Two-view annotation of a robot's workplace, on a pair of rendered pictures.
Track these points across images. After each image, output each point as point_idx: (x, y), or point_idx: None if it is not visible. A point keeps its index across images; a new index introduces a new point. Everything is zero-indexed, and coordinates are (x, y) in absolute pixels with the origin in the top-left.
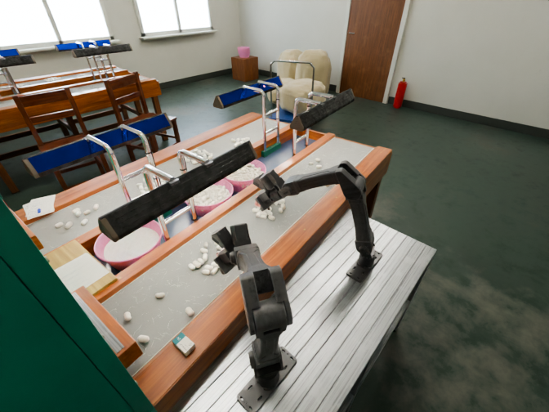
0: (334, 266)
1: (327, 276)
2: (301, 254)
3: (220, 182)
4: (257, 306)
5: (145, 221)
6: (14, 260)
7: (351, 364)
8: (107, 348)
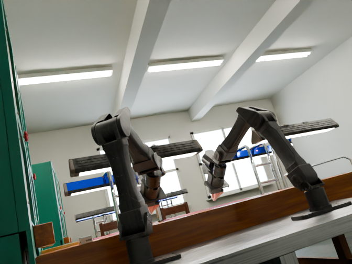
0: (282, 221)
1: (266, 226)
2: (240, 214)
3: None
4: (101, 120)
5: (95, 166)
6: (1, 64)
7: (239, 247)
8: (16, 133)
